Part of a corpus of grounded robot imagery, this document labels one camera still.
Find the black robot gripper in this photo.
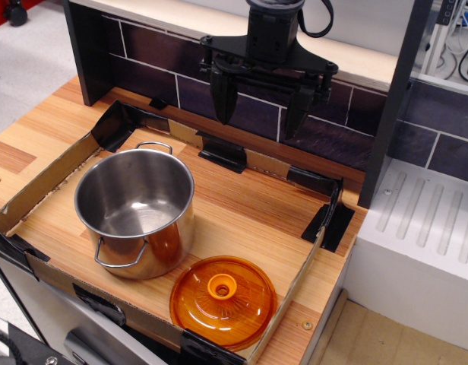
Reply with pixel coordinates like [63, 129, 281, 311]
[200, 1, 338, 139]

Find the stainless steel pot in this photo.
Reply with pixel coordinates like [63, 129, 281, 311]
[74, 141, 195, 279]

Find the cardboard fence with black tape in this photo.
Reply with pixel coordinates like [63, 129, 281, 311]
[0, 97, 359, 364]

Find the dark grey left panel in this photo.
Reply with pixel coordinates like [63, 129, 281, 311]
[63, 1, 115, 106]

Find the orange glass lid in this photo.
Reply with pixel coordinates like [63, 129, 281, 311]
[169, 255, 277, 351]

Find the white sink drainboard unit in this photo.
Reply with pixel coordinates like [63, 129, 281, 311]
[343, 160, 468, 350]

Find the black caster wheel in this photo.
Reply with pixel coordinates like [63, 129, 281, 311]
[3, 0, 28, 27]

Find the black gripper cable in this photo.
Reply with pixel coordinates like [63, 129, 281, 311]
[296, 0, 335, 39]

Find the dark grey vertical post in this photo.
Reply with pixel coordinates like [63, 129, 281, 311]
[358, 1, 432, 208]

